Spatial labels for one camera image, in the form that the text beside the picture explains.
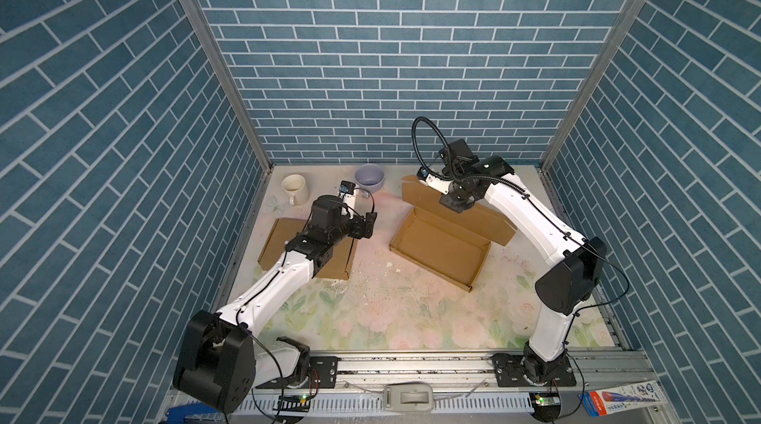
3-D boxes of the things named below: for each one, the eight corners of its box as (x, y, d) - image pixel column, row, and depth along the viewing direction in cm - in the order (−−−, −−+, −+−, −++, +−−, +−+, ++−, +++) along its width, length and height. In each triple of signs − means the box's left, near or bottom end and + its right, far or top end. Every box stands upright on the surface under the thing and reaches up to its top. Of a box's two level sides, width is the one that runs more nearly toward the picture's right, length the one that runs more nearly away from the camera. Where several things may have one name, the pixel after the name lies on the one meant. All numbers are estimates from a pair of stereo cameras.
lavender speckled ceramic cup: (355, 195, 112) (353, 185, 108) (357, 174, 120) (356, 163, 115) (384, 195, 112) (383, 185, 108) (384, 174, 120) (384, 163, 115)
